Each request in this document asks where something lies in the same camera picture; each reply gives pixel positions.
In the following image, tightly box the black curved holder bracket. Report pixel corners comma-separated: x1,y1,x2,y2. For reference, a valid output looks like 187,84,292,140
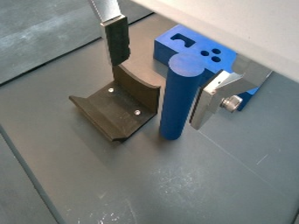
70,65,161,142

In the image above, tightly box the blue round cylinder peg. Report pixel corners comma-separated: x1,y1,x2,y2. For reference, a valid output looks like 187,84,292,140
161,53,205,140

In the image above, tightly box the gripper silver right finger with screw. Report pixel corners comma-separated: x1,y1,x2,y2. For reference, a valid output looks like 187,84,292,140
190,55,273,130

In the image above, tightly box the blue shape-sorting board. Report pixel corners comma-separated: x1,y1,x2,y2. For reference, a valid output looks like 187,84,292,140
154,24,261,112

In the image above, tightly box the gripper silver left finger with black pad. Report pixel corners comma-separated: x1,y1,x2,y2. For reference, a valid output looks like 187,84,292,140
89,0,131,67

